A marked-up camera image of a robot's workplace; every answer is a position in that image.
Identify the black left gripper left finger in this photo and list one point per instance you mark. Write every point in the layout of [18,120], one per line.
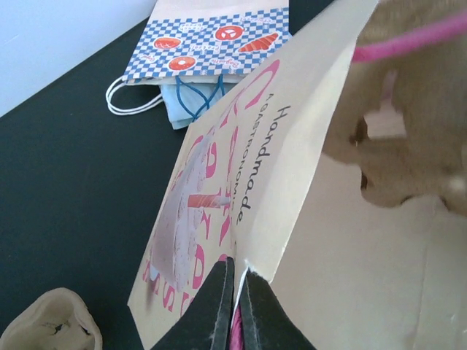
[206,324]

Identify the blue checkered bakery paper bag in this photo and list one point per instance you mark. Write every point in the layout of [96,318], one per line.
[202,42]

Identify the cream pink Cakes paper bag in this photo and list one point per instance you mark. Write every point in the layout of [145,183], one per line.
[252,182]

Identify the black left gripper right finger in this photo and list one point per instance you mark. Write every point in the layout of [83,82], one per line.
[265,325]

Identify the light blue paper bag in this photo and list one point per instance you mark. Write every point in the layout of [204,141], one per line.
[186,102]

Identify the brown pulp cup carrier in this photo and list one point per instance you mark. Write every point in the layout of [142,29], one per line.
[58,319]
[401,117]

